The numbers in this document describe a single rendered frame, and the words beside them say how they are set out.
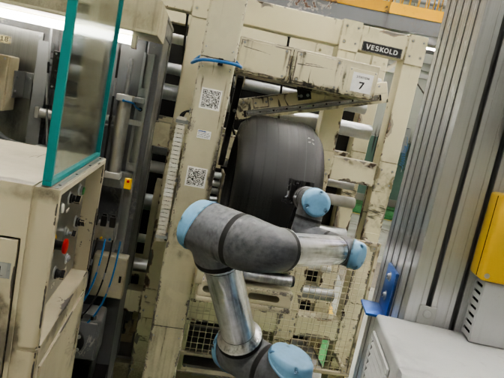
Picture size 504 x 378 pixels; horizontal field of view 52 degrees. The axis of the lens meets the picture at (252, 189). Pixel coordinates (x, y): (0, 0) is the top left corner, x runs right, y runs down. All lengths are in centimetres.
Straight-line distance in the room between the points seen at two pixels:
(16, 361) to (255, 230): 62
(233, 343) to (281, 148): 76
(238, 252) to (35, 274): 45
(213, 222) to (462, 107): 52
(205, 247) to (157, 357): 114
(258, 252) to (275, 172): 76
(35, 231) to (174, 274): 93
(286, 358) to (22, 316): 61
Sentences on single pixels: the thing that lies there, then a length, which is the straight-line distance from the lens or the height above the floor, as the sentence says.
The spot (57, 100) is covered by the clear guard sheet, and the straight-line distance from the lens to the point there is 114.
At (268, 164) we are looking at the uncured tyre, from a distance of 176.
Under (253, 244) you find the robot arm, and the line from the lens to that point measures 102.
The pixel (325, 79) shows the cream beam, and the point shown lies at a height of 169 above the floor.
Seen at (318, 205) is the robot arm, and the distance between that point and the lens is 139.
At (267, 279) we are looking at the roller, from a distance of 197.
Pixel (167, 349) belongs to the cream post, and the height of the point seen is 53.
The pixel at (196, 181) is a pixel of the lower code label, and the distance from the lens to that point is 193.
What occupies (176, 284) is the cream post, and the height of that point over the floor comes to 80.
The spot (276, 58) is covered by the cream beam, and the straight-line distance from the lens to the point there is 220.
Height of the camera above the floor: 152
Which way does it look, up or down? 9 degrees down
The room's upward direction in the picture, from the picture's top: 12 degrees clockwise
